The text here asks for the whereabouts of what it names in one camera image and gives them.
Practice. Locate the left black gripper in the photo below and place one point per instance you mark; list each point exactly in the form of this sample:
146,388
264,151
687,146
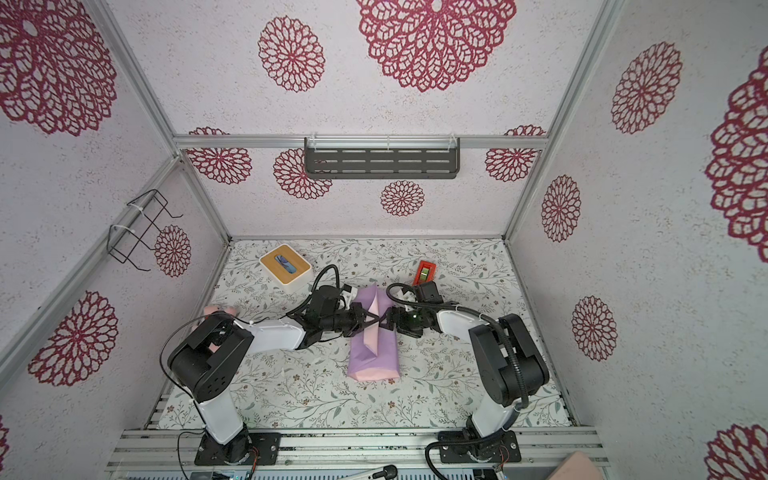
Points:
361,315

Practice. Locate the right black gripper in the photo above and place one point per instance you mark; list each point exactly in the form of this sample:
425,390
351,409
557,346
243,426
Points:
395,321

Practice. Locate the pink wrapping paper sheet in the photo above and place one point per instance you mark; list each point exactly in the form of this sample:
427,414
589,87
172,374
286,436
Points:
374,351

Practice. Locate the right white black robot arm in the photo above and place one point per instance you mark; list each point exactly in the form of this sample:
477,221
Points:
510,366

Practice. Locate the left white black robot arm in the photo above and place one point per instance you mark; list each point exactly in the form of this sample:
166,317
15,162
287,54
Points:
205,363

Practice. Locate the white box with wooden lid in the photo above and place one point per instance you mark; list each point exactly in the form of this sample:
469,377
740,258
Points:
290,284

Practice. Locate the red tape dispenser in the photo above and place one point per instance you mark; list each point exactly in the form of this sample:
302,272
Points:
425,272

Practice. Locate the blue item on wooden lid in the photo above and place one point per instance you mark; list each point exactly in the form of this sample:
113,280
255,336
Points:
286,264

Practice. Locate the pink plush toy red dress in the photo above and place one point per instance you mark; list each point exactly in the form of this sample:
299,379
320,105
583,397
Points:
218,311

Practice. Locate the pink object bottom right corner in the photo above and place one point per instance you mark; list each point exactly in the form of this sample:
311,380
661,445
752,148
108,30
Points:
577,466

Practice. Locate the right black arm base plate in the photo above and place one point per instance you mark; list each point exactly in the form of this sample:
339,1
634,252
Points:
457,448

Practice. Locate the black knob handle front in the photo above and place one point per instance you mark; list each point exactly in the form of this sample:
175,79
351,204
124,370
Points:
387,472

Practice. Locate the grey slotted wall shelf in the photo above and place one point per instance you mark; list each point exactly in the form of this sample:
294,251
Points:
383,159

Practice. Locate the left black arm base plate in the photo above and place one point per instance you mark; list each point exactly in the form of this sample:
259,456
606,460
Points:
260,449

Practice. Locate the black wire wall rack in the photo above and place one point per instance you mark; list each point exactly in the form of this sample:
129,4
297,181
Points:
123,239

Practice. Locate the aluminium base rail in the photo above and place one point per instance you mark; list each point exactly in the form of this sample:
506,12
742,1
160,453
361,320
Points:
327,452

